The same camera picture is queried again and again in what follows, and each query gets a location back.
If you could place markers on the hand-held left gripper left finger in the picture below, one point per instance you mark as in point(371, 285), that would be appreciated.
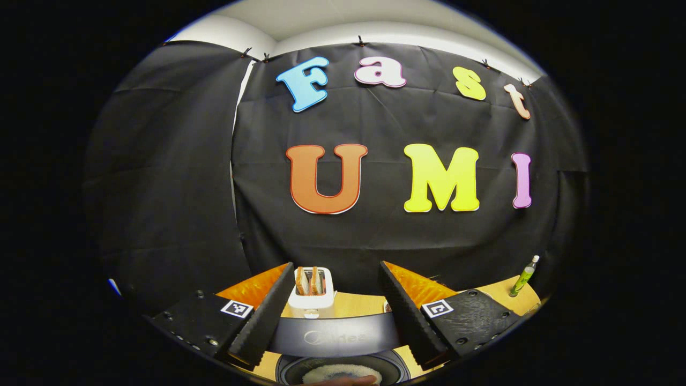
point(262, 321)

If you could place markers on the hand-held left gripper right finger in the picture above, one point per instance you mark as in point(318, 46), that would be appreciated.
point(410, 321)

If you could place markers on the dark grey rice cooker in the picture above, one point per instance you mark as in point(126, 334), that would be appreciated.
point(332, 335)

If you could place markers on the white rice portion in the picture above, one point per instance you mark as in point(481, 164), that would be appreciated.
point(337, 371)

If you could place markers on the white toaster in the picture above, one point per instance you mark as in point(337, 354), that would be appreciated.
point(313, 305)

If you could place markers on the toast slice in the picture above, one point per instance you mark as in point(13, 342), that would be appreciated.
point(300, 281)
point(317, 280)

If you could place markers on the green tea bottle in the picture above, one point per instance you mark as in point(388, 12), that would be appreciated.
point(522, 279)

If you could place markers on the black backdrop cloth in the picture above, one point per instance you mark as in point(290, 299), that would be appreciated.
point(177, 177)

